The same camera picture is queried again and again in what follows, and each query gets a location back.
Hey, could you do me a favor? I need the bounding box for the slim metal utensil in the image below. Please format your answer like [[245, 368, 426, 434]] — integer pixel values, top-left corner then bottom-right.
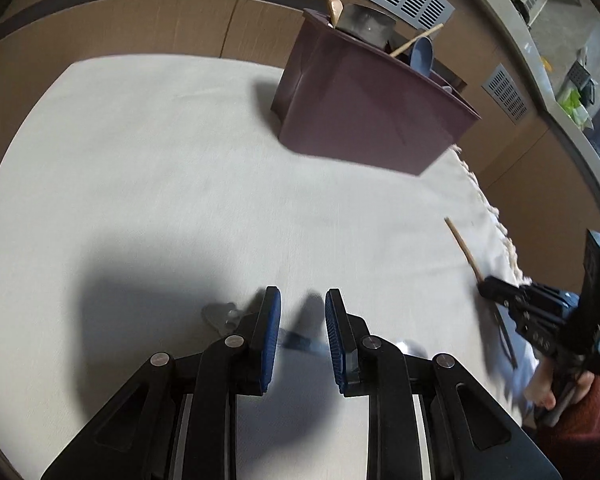
[[201, 301, 423, 358]]

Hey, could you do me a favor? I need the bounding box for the wooden chopstick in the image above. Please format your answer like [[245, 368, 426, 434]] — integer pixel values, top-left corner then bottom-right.
[[444, 216, 487, 287], [390, 23, 445, 59]]

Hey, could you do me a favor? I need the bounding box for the pale window sill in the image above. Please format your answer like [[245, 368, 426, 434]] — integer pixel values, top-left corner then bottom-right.
[[445, 0, 600, 196]]

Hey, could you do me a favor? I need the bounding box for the white fringed tablecloth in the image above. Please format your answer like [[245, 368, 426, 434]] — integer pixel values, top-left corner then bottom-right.
[[0, 55, 539, 480]]

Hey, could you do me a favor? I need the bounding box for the dark red garment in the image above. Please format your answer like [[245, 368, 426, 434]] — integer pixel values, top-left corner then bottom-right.
[[530, 375, 600, 443]]

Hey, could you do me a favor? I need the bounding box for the purple plastic container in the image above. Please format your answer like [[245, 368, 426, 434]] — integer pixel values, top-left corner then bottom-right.
[[271, 7, 482, 177]]

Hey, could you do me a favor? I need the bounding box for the short grey vent grille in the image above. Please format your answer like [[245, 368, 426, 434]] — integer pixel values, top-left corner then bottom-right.
[[481, 63, 531, 126]]

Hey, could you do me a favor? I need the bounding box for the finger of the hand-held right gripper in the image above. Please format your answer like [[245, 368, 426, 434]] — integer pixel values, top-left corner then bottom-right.
[[485, 276, 537, 298], [478, 282, 529, 317]]

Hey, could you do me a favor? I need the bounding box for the wooden panel cabinet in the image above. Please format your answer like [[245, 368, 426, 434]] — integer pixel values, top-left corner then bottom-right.
[[0, 0, 600, 361]]

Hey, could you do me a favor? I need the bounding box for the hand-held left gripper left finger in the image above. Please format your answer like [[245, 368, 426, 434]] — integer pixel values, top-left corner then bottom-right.
[[40, 286, 283, 480]]

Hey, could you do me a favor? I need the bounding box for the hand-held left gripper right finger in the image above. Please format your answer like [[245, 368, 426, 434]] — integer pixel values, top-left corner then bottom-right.
[[325, 288, 563, 480]]

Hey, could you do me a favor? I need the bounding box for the person's right hand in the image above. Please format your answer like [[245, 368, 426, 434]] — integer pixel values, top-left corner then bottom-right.
[[525, 360, 559, 409]]

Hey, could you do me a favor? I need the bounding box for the blue plastic spoon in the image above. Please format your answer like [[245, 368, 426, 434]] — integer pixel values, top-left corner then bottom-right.
[[409, 37, 437, 79]]

